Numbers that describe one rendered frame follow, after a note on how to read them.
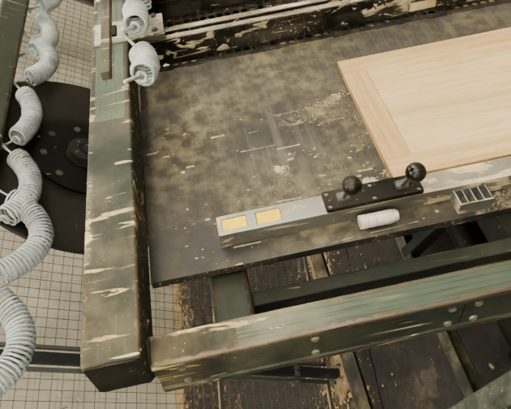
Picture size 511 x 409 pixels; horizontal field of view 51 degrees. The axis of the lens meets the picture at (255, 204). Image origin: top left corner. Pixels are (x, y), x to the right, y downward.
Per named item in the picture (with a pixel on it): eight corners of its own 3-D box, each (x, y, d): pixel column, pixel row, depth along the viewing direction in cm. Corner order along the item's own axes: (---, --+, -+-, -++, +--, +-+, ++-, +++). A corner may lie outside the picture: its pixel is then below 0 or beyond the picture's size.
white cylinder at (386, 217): (361, 233, 108) (399, 225, 109) (361, 223, 106) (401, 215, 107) (356, 221, 110) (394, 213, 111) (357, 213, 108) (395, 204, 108)
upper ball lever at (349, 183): (354, 205, 109) (367, 191, 96) (335, 208, 109) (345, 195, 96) (349, 187, 110) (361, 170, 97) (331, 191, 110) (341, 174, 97)
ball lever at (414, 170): (410, 193, 110) (431, 177, 97) (392, 196, 110) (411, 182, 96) (405, 175, 110) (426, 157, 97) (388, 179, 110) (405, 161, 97)
